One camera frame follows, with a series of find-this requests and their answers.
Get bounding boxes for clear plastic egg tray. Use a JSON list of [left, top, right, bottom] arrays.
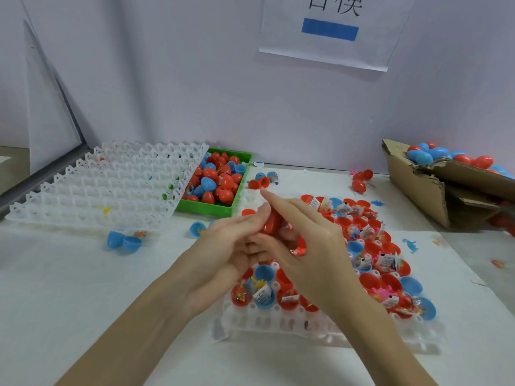
[[6, 140, 210, 232], [219, 192, 444, 346]]

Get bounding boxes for person's right hand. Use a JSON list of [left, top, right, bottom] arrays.
[[251, 189, 373, 322]]

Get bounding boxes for green plastic tray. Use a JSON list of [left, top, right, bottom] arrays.
[[175, 149, 254, 218]]

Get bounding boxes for pile of finished eggs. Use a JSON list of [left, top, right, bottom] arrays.
[[406, 142, 515, 177]]

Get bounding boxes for person's left forearm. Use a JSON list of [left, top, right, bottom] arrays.
[[56, 277, 198, 386]]

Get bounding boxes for cardboard box of capsules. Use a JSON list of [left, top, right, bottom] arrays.
[[381, 139, 515, 232]]

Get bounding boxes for small capsule cluster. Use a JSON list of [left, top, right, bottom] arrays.
[[247, 170, 280, 190]]

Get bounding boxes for clear triangular panel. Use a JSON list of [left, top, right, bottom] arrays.
[[23, 21, 83, 175]]

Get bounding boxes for person's right forearm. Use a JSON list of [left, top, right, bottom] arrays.
[[334, 297, 439, 386]]

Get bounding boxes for person's left hand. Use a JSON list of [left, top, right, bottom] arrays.
[[165, 203, 278, 318]]

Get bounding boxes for white paper sign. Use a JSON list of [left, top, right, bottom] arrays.
[[259, 0, 420, 72]]

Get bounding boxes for grey metal rail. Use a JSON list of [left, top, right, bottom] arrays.
[[0, 144, 91, 220]]

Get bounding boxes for blue egg shell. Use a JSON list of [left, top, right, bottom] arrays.
[[107, 229, 143, 254]]

